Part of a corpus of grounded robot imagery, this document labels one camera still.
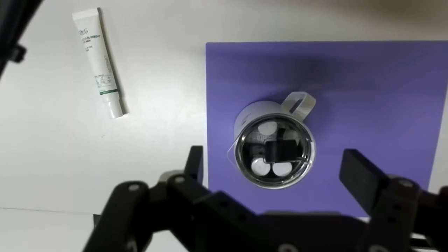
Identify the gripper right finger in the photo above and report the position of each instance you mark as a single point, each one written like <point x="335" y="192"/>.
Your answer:
<point x="392" y="206"/>

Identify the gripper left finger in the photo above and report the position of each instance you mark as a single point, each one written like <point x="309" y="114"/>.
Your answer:
<point x="182" y="210"/>

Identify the clear silver mug lid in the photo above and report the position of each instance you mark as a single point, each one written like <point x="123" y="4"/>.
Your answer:
<point x="245" y="164"/>

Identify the white mug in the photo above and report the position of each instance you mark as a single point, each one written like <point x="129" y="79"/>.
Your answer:
<point x="252" y="112"/>

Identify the black lid slider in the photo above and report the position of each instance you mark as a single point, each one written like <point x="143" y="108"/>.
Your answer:
<point x="283" y="150"/>

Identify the purple mat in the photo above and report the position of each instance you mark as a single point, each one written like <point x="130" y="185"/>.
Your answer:
<point x="367" y="87"/>

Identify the white cream tube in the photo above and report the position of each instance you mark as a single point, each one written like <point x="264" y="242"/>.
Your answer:
<point x="98" y="61"/>

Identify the black stand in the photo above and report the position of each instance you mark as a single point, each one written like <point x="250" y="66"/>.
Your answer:
<point x="10" y="21"/>

